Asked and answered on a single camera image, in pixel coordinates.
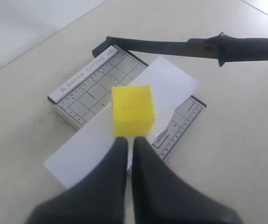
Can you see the yellow foam cube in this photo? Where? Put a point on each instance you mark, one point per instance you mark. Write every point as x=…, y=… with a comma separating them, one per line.
x=133, y=110

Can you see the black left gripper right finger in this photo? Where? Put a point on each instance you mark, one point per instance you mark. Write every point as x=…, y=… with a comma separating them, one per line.
x=161, y=197

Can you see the white paper strip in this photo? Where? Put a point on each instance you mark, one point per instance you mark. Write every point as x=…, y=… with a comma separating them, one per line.
x=170, y=86

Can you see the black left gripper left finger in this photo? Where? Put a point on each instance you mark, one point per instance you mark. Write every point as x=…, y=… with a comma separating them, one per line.
x=97, y=199

